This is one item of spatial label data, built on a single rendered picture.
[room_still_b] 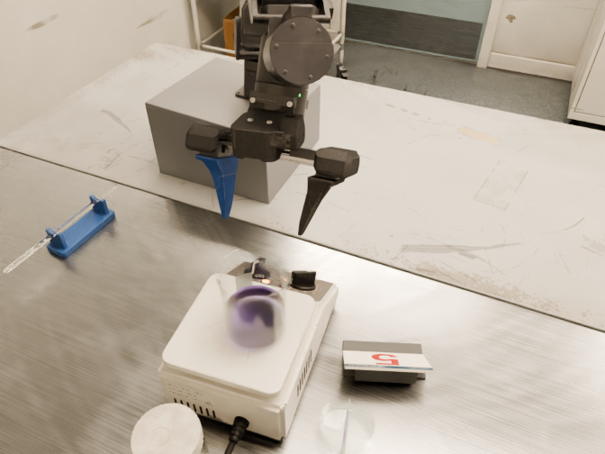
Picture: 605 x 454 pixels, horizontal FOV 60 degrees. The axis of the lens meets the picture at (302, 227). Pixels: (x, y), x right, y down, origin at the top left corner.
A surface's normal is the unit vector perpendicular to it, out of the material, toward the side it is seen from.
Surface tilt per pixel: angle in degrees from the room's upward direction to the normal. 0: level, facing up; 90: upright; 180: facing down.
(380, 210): 0
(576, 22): 90
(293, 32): 63
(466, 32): 90
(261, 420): 90
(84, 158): 0
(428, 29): 90
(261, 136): 81
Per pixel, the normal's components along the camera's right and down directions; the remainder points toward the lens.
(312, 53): 0.17, 0.25
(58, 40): 0.91, 0.27
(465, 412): 0.00, -0.74
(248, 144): -0.29, 0.52
